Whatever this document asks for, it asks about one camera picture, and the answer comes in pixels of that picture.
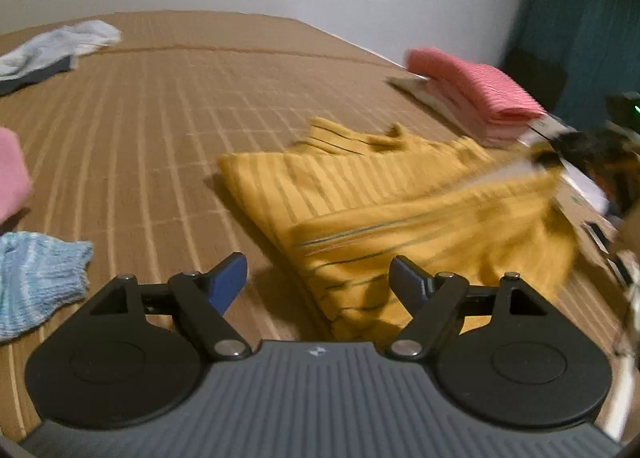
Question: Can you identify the pink sweater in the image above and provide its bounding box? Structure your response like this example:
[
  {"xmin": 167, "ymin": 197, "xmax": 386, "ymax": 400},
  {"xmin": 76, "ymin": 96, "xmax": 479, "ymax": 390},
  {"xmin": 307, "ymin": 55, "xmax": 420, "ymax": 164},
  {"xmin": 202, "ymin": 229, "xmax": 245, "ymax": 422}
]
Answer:
[{"xmin": 0, "ymin": 128, "xmax": 32, "ymax": 223}]

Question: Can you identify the bamboo bed mat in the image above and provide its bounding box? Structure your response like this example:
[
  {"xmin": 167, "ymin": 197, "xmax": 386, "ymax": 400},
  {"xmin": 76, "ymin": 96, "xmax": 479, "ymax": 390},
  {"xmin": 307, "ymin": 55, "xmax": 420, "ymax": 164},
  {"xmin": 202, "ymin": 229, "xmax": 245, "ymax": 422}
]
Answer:
[{"xmin": 0, "ymin": 9, "xmax": 632, "ymax": 441}]

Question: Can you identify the teal curtain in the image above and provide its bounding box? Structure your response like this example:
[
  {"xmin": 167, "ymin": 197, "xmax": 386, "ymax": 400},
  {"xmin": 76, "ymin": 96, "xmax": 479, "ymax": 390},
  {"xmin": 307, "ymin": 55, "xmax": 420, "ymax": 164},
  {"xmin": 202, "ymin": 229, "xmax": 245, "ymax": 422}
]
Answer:
[{"xmin": 501, "ymin": 0, "xmax": 639, "ymax": 129}]

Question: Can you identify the white grey navy garment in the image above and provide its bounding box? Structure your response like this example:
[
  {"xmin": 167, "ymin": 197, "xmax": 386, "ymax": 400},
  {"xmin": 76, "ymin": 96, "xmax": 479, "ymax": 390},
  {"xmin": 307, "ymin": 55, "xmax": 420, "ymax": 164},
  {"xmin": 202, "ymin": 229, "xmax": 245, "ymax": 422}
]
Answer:
[{"xmin": 1, "ymin": 20, "xmax": 122, "ymax": 96}]

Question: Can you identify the light blue knit garment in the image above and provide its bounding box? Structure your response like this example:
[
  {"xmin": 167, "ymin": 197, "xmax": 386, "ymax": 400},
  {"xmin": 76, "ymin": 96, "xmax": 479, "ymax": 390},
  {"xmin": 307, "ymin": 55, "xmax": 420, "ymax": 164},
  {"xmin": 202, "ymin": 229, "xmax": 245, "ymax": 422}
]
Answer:
[{"xmin": 1, "ymin": 232, "xmax": 93, "ymax": 342}]

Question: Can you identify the red striped folded garment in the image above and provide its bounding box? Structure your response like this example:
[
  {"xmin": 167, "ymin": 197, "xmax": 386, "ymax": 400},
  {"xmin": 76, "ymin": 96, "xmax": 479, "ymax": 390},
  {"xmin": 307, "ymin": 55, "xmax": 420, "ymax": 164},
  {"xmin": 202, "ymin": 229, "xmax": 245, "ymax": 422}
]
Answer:
[{"xmin": 405, "ymin": 48, "xmax": 547, "ymax": 122}]

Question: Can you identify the white bed frame edge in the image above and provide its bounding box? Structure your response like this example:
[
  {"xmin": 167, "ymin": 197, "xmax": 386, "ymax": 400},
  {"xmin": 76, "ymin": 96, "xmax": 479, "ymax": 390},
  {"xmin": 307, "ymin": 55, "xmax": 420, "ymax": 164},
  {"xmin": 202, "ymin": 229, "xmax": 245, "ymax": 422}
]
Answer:
[{"xmin": 523, "ymin": 122, "xmax": 639, "ymax": 441}]

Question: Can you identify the yellow striped shirt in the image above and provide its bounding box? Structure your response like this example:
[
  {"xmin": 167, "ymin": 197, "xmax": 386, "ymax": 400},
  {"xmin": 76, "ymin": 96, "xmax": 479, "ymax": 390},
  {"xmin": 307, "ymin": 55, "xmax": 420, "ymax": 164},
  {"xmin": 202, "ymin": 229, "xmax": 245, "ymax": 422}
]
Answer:
[{"xmin": 218, "ymin": 118, "xmax": 578, "ymax": 343}]

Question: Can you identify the pink folded garment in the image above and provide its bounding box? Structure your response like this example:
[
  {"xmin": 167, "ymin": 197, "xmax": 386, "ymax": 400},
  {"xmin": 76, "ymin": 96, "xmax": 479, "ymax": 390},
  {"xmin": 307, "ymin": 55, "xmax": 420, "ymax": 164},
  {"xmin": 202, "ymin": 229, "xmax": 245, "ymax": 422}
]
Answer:
[{"xmin": 425, "ymin": 80, "xmax": 529, "ymax": 147}]

